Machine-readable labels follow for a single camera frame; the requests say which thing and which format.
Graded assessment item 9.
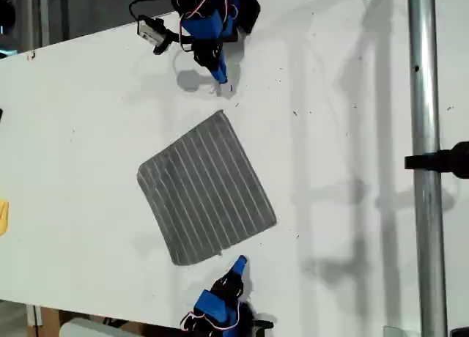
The black camera stalk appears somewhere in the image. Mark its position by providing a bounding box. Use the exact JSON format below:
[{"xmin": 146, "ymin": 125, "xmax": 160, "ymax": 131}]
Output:
[{"xmin": 152, "ymin": 29, "xmax": 193, "ymax": 56}]

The steel post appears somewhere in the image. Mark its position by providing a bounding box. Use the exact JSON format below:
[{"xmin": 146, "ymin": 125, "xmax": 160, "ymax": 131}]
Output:
[{"xmin": 405, "ymin": 0, "xmax": 449, "ymax": 337}]

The grey striped towel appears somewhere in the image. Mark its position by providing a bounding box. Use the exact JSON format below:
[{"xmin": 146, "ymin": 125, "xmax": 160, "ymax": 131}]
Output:
[{"xmin": 136, "ymin": 109, "xmax": 278, "ymax": 267}]

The white box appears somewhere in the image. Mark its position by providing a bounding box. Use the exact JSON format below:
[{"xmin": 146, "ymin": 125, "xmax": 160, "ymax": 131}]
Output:
[{"xmin": 59, "ymin": 319, "xmax": 147, "ymax": 337}]

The dark round object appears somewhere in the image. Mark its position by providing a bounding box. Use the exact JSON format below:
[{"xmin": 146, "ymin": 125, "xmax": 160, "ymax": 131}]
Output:
[{"xmin": 0, "ymin": 0, "xmax": 16, "ymax": 27}]

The black clamp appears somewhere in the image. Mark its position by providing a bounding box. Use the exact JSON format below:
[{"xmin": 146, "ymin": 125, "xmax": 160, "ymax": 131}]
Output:
[{"xmin": 404, "ymin": 141, "xmax": 469, "ymax": 179}]

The black camera cable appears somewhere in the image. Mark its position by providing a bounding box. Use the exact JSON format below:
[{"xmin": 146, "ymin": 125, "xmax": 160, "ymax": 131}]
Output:
[{"xmin": 128, "ymin": 0, "xmax": 177, "ymax": 23}]

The yellow object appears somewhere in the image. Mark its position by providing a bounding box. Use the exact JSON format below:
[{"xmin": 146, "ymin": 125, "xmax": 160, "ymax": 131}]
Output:
[{"xmin": 0, "ymin": 200, "xmax": 10, "ymax": 237}]

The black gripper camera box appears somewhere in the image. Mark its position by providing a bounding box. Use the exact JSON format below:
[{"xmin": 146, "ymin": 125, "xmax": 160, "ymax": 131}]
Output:
[
  {"xmin": 136, "ymin": 15, "xmax": 166, "ymax": 45},
  {"xmin": 251, "ymin": 317, "xmax": 275, "ymax": 337}
]

